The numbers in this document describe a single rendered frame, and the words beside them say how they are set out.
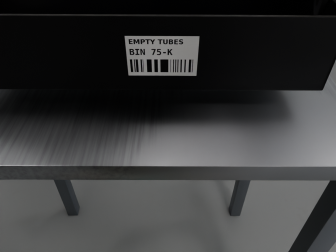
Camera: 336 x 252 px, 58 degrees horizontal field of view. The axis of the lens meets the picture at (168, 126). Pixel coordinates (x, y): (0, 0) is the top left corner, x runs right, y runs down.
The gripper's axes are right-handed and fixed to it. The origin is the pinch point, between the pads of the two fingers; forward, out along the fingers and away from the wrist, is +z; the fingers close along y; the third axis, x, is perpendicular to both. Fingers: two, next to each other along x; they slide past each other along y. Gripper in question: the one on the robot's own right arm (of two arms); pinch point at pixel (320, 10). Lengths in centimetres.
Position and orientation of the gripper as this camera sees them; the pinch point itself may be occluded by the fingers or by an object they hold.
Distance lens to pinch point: 52.9
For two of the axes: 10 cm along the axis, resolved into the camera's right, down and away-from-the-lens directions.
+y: -10.0, 0.1, 0.0
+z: 0.1, 7.2, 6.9
